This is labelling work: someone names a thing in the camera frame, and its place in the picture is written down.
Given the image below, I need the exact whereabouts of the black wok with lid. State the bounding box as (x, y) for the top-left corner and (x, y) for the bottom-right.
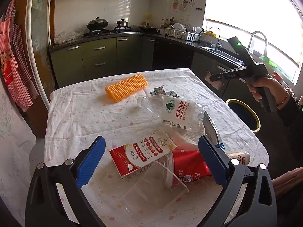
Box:
(86, 17), (109, 31)

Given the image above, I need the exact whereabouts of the person's pink jacket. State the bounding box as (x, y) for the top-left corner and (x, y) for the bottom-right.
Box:
(271, 167), (303, 190)

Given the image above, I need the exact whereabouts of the red checkered apron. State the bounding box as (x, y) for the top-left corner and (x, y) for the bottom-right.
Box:
(0, 0), (39, 113)

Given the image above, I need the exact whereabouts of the beaded bracelet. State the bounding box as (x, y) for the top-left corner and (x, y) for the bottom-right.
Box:
(276, 87), (290, 107)

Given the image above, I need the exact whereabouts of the orange spiky roll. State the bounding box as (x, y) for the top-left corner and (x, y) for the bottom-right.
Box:
(105, 74), (148, 103)

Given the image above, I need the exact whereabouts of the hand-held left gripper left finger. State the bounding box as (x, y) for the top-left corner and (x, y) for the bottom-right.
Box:
(25, 136), (106, 227)

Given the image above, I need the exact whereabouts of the clear plastic cup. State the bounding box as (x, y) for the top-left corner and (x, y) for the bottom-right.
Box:
(119, 160), (189, 217)

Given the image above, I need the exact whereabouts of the small thin faucet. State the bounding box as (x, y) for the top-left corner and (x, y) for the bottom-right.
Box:
(209, 26), (222, 50)

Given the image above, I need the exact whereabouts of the tall curved faucet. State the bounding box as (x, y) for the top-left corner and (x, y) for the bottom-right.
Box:
(247, 31), (268, 55)

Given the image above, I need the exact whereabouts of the clear plastic water bottle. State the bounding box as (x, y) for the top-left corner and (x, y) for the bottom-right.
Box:
(137, 94), (205, 131)

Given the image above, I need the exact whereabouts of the white paper towel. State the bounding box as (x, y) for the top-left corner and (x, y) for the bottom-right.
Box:
(169, 123), (206, 149)

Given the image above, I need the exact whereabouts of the clear zip bag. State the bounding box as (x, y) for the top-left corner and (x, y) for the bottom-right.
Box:
(204, 111), (225, 150)

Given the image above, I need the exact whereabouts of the red and white milk carton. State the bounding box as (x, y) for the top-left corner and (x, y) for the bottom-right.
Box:
(109, 130), (177, 181)

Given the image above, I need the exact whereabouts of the crumpled silver wrapper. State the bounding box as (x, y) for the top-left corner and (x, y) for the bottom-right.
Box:
(150, 86), (180, 98)

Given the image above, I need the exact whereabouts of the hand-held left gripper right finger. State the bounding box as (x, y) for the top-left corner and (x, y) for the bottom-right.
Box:
(198, 135), (278, 227)

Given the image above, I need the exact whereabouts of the white dish rack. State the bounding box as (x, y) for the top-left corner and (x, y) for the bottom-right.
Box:
(164, 23), (201, 42)

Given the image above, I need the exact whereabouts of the black frying pan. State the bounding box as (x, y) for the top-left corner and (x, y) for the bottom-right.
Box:
(138, 25), (158, 32)

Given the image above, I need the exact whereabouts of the black bin with yellow rim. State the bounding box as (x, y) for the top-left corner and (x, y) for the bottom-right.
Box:
(226, 99), (261, 133)

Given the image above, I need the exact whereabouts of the red snack packet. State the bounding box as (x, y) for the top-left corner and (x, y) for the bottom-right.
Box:
(170, 149), (213, 190)

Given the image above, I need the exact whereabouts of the person's right hand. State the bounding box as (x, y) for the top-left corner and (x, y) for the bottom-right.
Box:
(246, 77), (288, 109)

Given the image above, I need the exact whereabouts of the gas stove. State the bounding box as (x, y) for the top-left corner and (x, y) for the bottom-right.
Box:
(84, 27), (132, 37)

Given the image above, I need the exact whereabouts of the person's right forearm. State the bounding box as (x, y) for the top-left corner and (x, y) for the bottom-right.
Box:
(277, 87), (303, 127)

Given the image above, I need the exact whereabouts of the plastic bag on counter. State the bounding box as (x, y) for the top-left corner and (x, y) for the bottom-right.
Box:
(54, 30), (84, 45)

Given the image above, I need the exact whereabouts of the white floral tablecloth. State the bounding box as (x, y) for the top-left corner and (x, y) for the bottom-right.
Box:
(44, 68), (270, 227)

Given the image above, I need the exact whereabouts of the glass sliding door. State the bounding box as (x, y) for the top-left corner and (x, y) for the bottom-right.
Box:
(25, 0), (57, 111)

